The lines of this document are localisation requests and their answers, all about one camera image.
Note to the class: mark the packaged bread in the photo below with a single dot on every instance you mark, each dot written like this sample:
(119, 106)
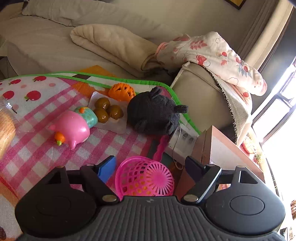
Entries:
(12, 123)

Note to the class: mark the white power strip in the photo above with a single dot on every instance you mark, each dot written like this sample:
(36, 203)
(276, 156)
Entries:
(181, 143)

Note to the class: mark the pink cardboard box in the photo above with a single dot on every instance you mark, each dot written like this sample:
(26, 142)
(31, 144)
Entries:
(213, 147)

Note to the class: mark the grey curtain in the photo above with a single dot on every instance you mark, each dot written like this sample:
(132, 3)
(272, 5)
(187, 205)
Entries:
(266, 28)

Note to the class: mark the folded beige blanket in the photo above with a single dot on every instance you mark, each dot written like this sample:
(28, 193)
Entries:
(131, 52)

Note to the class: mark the tray of brown balls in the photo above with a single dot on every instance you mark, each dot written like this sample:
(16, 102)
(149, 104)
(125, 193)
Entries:
(111, 114)

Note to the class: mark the floral white quilt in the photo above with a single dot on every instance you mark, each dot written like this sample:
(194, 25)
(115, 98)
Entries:
(213, 53)

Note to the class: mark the beige sofa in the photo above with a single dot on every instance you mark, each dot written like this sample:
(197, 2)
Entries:
(39, 37)

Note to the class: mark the orange lattice ball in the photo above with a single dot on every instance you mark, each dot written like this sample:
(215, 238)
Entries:
(122, 92)

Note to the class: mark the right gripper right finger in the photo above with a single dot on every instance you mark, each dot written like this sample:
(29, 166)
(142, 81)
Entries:
(205, 178)

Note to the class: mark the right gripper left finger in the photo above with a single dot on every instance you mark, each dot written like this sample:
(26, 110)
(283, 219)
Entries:
(94, 179)

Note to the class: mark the pink pig toy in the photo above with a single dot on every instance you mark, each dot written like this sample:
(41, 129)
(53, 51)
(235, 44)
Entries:
(72, 127)

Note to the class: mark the red gold framed picture right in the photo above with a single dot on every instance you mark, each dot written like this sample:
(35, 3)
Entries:
(236, 3)

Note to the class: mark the black plush toy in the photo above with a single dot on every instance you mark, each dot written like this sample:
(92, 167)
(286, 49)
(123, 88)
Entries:
(151, 113)

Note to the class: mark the colourful play mat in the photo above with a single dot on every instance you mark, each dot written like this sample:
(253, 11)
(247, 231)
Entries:
(50, 113)

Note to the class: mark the pink plastic strainer basket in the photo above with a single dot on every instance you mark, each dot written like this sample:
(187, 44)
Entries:
(142, 176)

